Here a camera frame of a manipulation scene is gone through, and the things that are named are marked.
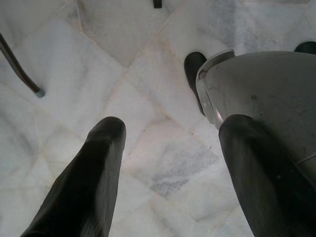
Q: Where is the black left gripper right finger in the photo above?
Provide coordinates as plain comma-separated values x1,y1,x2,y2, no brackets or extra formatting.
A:
218,115,316,237

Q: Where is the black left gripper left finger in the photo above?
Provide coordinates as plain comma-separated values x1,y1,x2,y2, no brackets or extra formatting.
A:
21,116,127,237

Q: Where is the marble pattern folding table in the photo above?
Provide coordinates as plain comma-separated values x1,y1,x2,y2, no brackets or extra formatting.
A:
0,33,45,99

